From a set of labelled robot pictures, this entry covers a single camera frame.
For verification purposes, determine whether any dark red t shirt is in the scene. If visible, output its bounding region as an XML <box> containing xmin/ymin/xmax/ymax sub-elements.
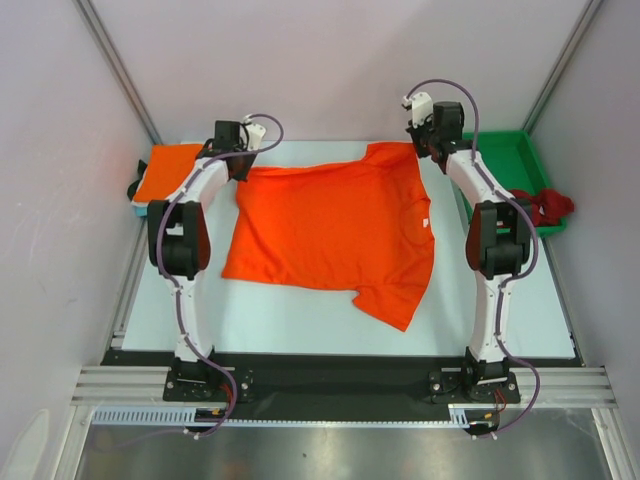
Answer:
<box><xmin>510</xmin><ymin>188</ymin><xmax>575</xmax><ymax>227</ymax></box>

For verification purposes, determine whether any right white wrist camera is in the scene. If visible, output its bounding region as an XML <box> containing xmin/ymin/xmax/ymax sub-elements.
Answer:
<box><xmin>402</xmin><ymin>92</ymin><xmax>433</xmax><ymax>129</ymax></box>

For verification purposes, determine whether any folded orange t shirt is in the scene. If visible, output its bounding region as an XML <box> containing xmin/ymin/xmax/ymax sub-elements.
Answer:
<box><xmin>147</xmin><ymin>143</ymin><xmax>203</xmax><ymax>202</ymax></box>

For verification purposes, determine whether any aluminium corner post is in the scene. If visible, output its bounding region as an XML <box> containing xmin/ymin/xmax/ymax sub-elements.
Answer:
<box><xmin>521</xmin><ymin>0</ymin><xmax>606</xmax><ymax>136</ymax></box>
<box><xmin>71</xmin><ymin>0</ymin><xmax>163</xmax><ymax>145</ymax></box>

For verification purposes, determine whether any orange t shirt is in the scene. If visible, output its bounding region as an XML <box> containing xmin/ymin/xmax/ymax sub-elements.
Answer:
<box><xmin>221</xmin><ymin>142</ymin><xmax>436</xmax><ymax>331</ymax></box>
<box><xmin>147</xmin><ymin>143</ymin><xmax>203</xmax><ymax>202</ymax></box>

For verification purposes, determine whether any folded black t shirt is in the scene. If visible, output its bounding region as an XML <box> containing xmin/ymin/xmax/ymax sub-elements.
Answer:
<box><xmin>126</xmin><ymin>160</ymin><xmax>148</xmax><ymax>201</ymax></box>

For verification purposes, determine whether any right aluminium corner post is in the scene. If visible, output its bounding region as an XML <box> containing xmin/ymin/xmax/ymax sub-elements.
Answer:
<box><xmin>521</xmin><ymin>0</ymin><xmax>606</xmax><ymax>136</ymax></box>

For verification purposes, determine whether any light blue cable duct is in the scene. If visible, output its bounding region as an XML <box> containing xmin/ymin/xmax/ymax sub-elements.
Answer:
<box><xmin>92</xmin><ymin>406</ymin><xmax>497</xmax><ymax>429</ymax></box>

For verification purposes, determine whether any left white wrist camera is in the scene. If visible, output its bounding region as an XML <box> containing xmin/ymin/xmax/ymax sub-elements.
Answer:
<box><xmin>241</xmin><ymin>115</ymin><xmax>266</xmax><ymax>151</ymax></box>

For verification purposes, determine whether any green plastic bin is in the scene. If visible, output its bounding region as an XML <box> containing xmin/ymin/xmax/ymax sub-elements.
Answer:
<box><xmin>457</xmin><ymin>129</ymin><xmax>569</xmax><ymax>236</ymax></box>

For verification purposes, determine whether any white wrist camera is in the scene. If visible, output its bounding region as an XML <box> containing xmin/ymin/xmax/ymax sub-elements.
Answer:
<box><xmin>241</xmin><ymin>115</ymin><xmax>266</xmax><ymax>151</ymax></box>
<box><xmin>402</xmin><ymin>92</ymin><xmax>433</xmax><ymax>129</ymax></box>

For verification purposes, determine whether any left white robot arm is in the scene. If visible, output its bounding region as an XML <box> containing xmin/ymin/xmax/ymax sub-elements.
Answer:
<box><xmin>147</xmin><ymin>116</ymin><xmax>266</xmax><ymax>363</ymax></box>

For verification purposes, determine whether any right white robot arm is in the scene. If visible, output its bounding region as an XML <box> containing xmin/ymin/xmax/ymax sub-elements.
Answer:
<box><xmin>403</xmin><ymin>92</ymin><xmax>538</xmax><ymax>401</ymax></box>

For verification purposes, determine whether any left aluminium corner post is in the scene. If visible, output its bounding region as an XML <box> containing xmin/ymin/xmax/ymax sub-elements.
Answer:
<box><xmin>71</xmin><ymin>0</ymin><xmax>163</xmax><ymax>145</ymax></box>

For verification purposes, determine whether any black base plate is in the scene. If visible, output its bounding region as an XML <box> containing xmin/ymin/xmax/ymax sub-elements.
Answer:
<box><xmin>100</xmin><ymin>350</ymin><xmax>581</xmax><ymax>421</ymax></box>

